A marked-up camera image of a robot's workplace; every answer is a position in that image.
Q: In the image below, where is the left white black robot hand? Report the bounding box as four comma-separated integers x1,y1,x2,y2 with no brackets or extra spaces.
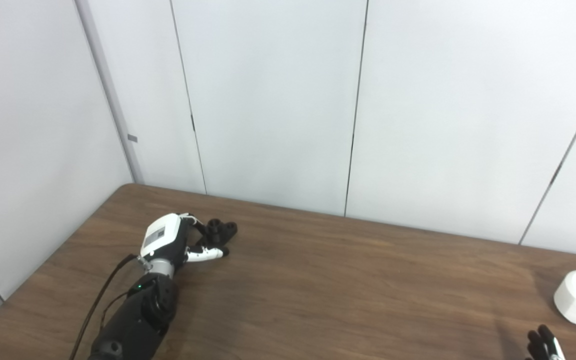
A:
139,213,230,266

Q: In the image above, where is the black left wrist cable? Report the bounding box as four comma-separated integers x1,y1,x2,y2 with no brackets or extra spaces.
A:
69,253,141,360

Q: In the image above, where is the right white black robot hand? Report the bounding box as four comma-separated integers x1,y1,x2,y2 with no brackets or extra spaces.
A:
525,325,566,360

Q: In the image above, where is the black flanged holder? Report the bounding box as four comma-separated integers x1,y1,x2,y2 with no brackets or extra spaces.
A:
195,218,239,248

